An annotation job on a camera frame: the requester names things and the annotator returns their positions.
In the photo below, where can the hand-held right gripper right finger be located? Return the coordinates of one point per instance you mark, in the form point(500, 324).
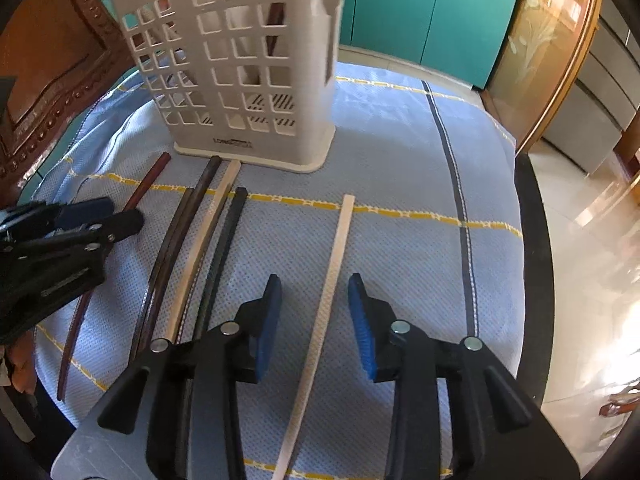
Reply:
point(362, 330)

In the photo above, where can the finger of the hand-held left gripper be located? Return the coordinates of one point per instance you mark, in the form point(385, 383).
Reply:
point(87, 210)
point(125, 222)

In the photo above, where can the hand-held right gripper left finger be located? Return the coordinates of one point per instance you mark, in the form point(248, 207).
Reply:
point(267, 330)

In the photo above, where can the dark brown chopstick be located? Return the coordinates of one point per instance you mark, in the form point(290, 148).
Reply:
point(232, 220)
point(200, 195)
point(169, 240)

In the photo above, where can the reddish brown chopstick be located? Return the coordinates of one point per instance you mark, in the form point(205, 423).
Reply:
point(148, 180)

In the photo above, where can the white chopstick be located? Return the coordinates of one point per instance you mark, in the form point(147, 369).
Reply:
point(330, 285)
point(223, 200)

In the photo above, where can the grey plastic utensil basket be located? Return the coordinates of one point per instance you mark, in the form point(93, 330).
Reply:
point(225, 85)

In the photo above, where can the person's left hand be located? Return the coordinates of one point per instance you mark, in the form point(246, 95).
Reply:
point(20, 360)

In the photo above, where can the blue checked cloth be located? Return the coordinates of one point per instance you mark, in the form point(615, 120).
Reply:
point(400, 210)

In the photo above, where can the carved wooden chair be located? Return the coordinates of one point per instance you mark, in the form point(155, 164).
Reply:
point(50, 60)

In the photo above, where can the wood framed glass door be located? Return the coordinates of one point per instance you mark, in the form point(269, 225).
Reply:
point(540, 60)

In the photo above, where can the teal base cabinets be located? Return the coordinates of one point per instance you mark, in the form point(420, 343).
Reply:
point(425, 10)

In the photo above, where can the grey refrigerator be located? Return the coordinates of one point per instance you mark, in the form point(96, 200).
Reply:
point(600, 85)

